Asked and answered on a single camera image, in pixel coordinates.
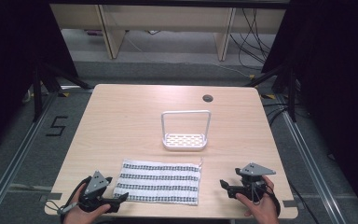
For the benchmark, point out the aluminium floor rail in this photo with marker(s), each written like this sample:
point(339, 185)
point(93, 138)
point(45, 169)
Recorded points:
point(310, 168)
point(15, 161)

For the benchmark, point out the light wooden shelf unit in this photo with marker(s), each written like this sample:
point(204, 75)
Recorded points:
point(167, 18)

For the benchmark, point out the dark round table grommet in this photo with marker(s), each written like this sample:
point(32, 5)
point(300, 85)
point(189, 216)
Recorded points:
point(208, 98)

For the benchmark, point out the person's right hand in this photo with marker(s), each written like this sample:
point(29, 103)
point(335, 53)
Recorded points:
point(265, 211)

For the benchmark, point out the person's left hand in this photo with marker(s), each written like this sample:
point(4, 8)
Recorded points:
point(79, 216)

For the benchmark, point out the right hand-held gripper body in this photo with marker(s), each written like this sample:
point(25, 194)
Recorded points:
point(254, 183)

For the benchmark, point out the grey tape strip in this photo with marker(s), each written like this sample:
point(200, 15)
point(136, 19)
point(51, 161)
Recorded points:
point(289, 203)
point(52, 196)

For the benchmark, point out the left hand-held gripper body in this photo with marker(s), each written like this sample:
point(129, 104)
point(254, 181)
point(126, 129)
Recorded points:
point(95, 183)

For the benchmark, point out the yellow black floor tape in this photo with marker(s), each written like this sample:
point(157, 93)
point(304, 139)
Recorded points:
point(63, 94)
point(268, 96)

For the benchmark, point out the dark curtain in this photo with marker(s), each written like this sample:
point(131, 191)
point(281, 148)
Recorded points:
point(338, 77)
point(12, 62)

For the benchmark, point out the black metal stand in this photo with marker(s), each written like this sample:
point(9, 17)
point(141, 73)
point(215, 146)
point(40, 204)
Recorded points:
point(291, 93)
point(38, 93)

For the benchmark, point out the white striped dishcloth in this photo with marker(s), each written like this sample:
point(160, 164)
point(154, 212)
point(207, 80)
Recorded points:
point(158, 183)

